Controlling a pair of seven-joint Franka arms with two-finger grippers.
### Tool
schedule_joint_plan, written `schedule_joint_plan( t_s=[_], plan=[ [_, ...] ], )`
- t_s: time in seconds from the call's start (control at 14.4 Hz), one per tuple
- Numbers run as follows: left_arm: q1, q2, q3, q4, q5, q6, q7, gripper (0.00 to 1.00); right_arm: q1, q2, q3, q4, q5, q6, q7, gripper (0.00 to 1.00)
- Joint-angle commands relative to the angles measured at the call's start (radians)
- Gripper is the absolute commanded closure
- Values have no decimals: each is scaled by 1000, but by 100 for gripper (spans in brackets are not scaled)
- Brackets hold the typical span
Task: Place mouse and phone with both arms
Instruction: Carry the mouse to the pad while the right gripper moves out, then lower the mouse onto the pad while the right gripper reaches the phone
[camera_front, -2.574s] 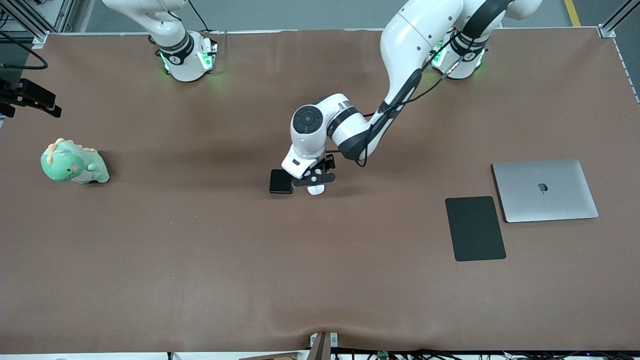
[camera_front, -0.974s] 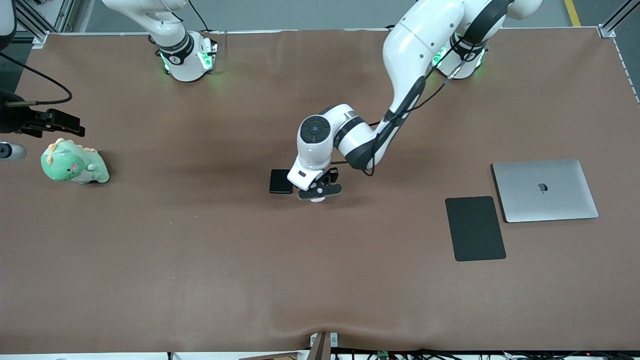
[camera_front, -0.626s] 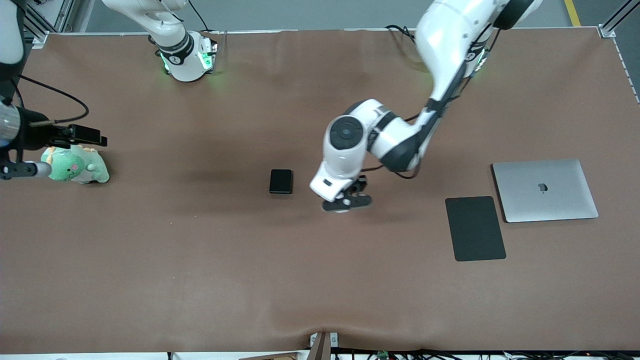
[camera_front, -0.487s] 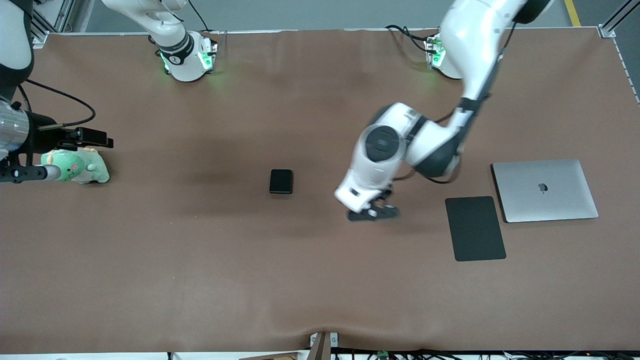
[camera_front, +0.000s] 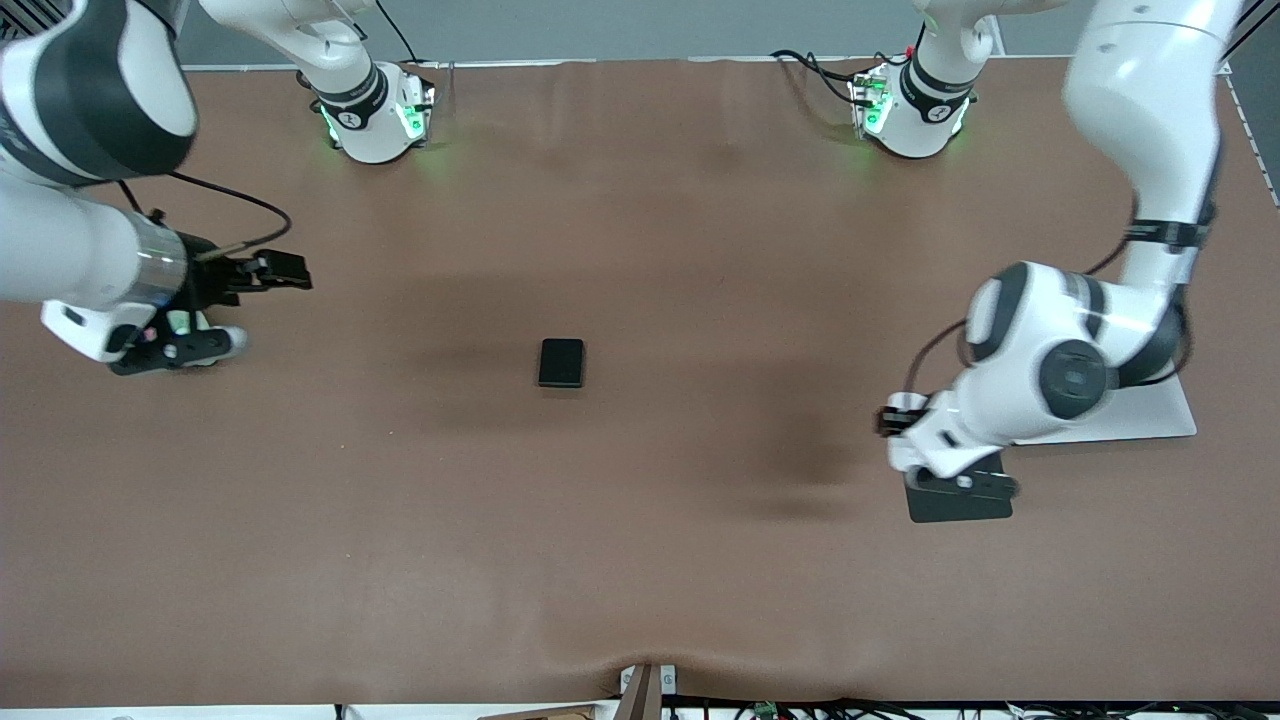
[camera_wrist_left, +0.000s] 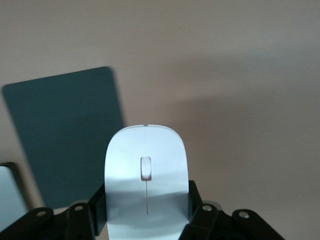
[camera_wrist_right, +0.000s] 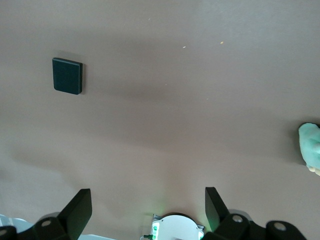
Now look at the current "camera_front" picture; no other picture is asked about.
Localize silver laptop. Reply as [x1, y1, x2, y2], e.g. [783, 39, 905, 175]
[1010, 370, 1199, 447]

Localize black right base cable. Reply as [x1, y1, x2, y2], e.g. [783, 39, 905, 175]
[375, 0, 441, 71]

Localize brown table cover cloth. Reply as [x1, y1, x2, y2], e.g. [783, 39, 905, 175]
[0, 55, 1280, 709]

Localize dark rectangular phone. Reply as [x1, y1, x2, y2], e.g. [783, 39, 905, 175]
[537, 338, 587, 390]

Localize black left base cables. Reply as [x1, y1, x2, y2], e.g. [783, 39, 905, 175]
[770, 48, 873, 107]

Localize brown wooden stand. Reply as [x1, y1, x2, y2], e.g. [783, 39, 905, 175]
[618, 662, 678, 720]

